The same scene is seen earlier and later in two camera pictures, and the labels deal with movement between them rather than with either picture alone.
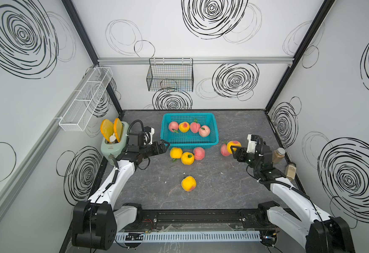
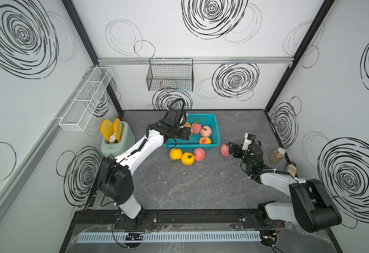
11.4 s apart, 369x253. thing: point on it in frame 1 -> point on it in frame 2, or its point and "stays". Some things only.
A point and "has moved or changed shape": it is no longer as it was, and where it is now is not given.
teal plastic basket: [189, 139] stays
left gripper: [162, 149] -> [185, 134]
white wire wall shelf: [77, 116] stays
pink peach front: [204, 131] stays
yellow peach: [233, 143] has moved or changed shape
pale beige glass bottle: [290, 171] stays
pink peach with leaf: [195, 126] stays
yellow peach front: [188, 183] -> [188, 125]
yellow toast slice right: [118, 128] stays
